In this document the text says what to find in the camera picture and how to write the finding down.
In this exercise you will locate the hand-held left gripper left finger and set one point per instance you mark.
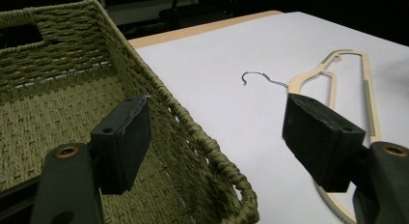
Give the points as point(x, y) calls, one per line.
point(120, 143)

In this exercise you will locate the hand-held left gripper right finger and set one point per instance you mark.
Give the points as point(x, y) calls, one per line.
point(324, 137)

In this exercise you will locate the beige clothes hanger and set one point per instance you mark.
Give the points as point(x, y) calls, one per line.
point(333, 76)

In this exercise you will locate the green woven basket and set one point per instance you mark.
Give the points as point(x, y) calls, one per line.
point(64, 98)

